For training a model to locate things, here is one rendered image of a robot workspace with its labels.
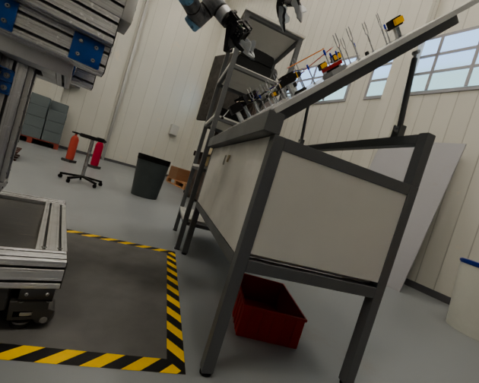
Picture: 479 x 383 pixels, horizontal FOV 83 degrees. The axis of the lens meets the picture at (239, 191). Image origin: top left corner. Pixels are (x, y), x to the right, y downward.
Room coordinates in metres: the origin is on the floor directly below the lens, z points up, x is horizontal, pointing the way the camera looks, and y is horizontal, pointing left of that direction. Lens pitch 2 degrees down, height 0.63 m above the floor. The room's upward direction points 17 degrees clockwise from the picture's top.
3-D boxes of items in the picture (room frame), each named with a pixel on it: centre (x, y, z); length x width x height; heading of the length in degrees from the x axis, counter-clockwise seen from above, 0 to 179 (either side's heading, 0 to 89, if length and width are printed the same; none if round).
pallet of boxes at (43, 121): (7.07, 5.67, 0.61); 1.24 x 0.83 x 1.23; 125
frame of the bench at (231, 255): (1.48, -0.17, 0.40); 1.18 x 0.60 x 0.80; 16
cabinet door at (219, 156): (1.66, 0.18, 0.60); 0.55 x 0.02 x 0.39; 16
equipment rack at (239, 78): (2.34, 0.19, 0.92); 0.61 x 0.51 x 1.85; 16
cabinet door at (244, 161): (1.13, 0.03, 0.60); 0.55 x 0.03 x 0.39; 16
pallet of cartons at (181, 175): (7.56, 1.41, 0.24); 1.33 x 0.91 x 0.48; 35
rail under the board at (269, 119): (1.39, 0.12, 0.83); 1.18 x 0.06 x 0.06; 16
